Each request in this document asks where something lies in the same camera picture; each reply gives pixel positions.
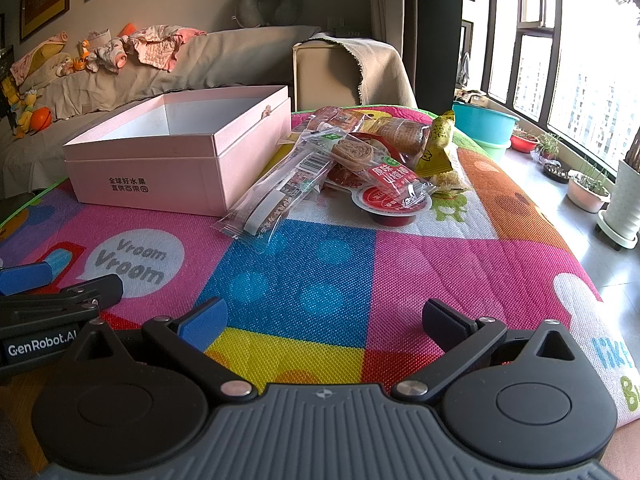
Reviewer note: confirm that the pink floral baby clothes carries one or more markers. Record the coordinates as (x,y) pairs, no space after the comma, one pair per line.
(160,47)

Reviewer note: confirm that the yellow plush toy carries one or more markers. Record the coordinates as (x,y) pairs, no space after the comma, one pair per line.
(20,107)

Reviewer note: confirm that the small green potted plant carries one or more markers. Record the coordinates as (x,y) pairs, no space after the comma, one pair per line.
(547,147)

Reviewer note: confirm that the red plastic basin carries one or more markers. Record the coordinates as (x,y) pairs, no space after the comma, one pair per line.
(524,144)

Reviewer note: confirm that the brown bread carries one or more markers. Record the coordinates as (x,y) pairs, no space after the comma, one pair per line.
(405,135)

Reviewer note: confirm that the grey covered sofa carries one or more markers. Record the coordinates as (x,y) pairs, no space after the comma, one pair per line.
(200,60)

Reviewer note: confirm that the pale crispy snack packet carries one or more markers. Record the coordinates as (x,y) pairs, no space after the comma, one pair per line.
(450,182)

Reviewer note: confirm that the pale pot with sprouts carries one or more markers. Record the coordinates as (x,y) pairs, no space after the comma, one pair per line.
(587,197)

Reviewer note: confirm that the small orange toy figures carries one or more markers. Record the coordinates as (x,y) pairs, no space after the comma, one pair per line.
(80,60)

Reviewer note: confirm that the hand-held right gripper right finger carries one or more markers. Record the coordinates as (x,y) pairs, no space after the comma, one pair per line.
(442,322)

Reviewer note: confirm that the tall white plant pot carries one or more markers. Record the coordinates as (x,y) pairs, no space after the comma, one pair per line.
(625,205)

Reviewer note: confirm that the green plastic basin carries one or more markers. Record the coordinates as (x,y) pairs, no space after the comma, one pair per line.
(492,151)

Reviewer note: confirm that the orange cloth toy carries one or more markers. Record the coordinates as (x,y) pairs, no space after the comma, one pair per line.
(126,30)

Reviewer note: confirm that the clear round cookie packet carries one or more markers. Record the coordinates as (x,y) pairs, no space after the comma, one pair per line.
(350,155)

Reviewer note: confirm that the orange toy ball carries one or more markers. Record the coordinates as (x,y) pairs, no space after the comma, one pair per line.
(41,119)

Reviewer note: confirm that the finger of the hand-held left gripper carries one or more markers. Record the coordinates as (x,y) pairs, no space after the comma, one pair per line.
(95,290)
(25,281)

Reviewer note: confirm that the red jelly cup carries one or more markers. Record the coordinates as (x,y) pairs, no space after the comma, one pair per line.
(387,207)

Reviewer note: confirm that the teal plastic basin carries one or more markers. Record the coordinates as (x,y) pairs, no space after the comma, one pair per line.
(485,120)

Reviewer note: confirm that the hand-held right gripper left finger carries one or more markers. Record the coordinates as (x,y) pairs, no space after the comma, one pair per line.
(205,322)

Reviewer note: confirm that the dark curtain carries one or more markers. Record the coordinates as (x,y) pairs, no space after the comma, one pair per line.
(435,35)

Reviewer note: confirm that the cream ottoman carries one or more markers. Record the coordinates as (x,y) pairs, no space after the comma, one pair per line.
(320,75)

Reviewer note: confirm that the pink cardboard box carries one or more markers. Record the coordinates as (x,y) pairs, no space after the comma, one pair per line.
(150,180)

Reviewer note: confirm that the white pink baby garment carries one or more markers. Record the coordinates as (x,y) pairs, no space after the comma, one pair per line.
(107,52)

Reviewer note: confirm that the colourful cartoon play mat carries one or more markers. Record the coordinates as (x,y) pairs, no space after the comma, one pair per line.
(325,260)

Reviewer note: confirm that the pink folded blanket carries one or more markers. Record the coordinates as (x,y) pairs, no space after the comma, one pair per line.
(35,57)

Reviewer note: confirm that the clear pastry packets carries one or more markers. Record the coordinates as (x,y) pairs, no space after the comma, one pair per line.
(335,120)

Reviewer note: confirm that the black window frame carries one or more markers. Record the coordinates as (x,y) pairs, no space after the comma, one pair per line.
(535,31)

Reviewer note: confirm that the dark shallow plant tray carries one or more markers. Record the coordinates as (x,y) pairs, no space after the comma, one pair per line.
(556,174)

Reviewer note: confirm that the yellow snack packet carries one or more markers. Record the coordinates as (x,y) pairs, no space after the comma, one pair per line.
(435,150)

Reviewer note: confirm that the long clear snack packet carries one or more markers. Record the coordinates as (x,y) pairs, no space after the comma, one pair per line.
(260,210)

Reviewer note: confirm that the grey neck pillow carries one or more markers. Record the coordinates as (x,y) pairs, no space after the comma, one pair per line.
(250,7)

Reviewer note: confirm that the clear barcode snack packet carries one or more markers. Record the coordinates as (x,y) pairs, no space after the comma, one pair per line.
(307,167)

